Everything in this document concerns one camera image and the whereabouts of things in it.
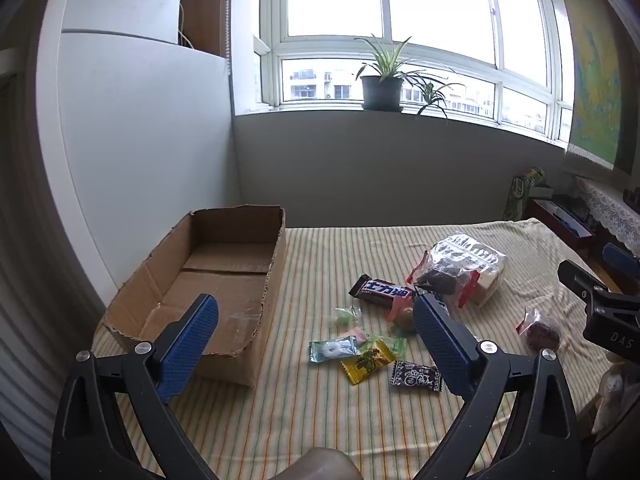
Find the dark brown chocolate bar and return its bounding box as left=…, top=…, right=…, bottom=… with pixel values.
left=348, top=274, right=416, bottom=306

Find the striped bed sheet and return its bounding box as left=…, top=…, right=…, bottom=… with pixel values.
left=92, top=217, right=621, bottom=480

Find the dark red box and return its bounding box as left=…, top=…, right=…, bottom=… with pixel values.
left=530, top=197, right=598, bottom=261

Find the yellow candy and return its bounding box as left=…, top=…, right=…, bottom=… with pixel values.
left=341, top=340, right=393, bottom=386

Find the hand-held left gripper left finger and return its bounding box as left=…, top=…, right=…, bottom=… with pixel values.
left=50, top=294, right=221, bottom=480

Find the black patterned candy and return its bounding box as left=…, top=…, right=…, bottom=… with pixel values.
left=389, top=360, right=444, bottom=395

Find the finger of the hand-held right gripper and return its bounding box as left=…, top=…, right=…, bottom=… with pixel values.
left=557, top=259, right=610, bottom=303
left=602, top=242, right=640, bottom=275

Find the white framed window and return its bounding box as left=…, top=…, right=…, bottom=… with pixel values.
left=252, top=0, right=576, bottom=143

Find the clear red-sealed date packet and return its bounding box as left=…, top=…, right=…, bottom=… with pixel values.
left=406, top=250, right=481, bottom=308

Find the small light green candy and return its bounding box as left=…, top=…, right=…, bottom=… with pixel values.
left=330, top=306, right=362, bottom=326

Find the wall map poster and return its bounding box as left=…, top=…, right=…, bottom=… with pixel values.
left=552, top=0, right=640, bottom=176

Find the small red-edged snack packet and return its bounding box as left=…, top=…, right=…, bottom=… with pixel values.
left=516, top=308, right=561, bottom=353

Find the green printed bag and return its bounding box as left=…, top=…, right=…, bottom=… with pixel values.
left=502, top=166, right=546, bottom=221

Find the person's right forearm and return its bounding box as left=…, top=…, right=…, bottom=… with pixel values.
left=590, top=350, right=640, bottom=436

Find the teal wrapped candy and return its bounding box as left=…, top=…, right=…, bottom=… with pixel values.
left=308, top=337, right=358, bottom=362

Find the wooden shelf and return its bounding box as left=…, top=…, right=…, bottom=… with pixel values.
left=180, top=0, right=224, bottom=58

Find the white lace cloth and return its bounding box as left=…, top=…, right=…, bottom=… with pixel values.
left=575, top=175, right=640, bottom=256

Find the white wardrobe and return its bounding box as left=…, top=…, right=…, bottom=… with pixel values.
left=35, top=0, right=236, bottom=291

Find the cardboard box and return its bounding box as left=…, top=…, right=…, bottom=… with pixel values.
left=102, top=204, right=287, bottom=388

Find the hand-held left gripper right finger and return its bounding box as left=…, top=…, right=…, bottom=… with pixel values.
left=412, top=292, right=583, bottom=480

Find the potted spider plant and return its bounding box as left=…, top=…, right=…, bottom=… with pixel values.
left=354, top=35, right=463, bottom=118

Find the bagged sliced bread loaf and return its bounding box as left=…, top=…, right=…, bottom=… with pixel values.
left=430, top=231, right=508, bottom=308

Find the green wrapped candy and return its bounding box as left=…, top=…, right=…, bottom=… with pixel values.
left=357, top=335, right=408, bottom=361

